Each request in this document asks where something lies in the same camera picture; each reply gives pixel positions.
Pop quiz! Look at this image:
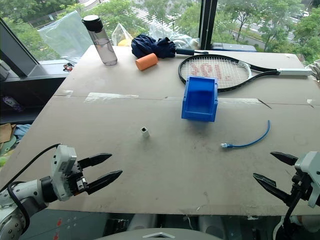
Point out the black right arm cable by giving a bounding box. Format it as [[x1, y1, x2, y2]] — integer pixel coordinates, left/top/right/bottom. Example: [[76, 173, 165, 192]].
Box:
[[279, 174, 307, 240]]

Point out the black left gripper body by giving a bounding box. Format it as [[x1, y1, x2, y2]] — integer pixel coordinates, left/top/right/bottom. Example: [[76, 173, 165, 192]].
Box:
[[65, 158, 89, 197]]

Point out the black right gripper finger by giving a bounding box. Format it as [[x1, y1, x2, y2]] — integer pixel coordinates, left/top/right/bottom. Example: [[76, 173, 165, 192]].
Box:
[[270, 151, 299, 167], [252, 172, 294, 207]]

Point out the clear bag with yellow item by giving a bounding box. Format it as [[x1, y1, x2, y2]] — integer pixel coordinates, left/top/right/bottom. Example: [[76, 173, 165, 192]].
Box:
[[111, 22, 134, 48]]

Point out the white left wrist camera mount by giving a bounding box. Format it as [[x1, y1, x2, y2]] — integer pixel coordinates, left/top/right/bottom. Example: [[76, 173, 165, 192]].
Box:
[[50, 144, 78, 202]]

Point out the black white tennis racket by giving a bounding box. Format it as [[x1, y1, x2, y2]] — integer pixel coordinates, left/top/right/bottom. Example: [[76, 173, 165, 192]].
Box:
[[177, 53, 313, 93]]

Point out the clear water bottle black lid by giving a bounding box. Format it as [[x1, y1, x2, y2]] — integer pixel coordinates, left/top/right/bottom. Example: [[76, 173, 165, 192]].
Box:
[[81, 14, 118, 67]]

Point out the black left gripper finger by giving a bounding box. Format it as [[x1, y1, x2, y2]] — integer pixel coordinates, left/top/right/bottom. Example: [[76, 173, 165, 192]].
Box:
[[78, 153, 113, 169], [85, 169, 124, 196]]

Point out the crumpled clear plastic bag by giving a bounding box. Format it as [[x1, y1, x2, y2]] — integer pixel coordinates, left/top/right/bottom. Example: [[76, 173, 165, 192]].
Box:
[[148, 20, 201, 50]]

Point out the blue plastic storage bin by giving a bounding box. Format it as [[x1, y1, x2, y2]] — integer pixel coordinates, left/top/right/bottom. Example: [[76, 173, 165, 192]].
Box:
[[181, 76, 219, 123]]

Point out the silver robot torso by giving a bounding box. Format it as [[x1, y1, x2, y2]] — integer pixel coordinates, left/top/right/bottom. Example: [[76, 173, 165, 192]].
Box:
[[94, 226, 226, 240]]

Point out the clear tape strip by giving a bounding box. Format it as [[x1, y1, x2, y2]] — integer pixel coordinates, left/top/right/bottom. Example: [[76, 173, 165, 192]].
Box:
[[83, 92, 140, 104]]

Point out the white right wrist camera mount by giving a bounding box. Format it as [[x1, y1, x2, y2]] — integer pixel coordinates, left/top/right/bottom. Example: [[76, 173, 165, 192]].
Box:
[[294, 150, 320, 209]]

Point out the orange foam cylinder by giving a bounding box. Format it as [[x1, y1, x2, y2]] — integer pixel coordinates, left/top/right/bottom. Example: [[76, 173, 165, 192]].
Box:
[[135, 52, 159, 72]]

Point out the navy folded umbrella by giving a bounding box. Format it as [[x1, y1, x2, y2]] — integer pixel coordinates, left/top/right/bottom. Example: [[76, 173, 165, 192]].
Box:
[[130, 33, 209, 60]]

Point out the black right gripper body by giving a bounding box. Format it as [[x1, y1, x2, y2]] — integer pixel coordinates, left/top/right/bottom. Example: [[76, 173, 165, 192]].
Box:
[[289, 167, 314, 204]]

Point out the blue Ethernet cable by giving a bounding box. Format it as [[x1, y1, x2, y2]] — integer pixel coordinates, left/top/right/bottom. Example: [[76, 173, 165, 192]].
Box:
[[220, 119, 271, 150]]

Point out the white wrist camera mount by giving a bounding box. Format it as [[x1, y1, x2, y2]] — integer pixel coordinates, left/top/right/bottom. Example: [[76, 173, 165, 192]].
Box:
[[50, 144, 78, 202], [294, 150, 320, 209]]

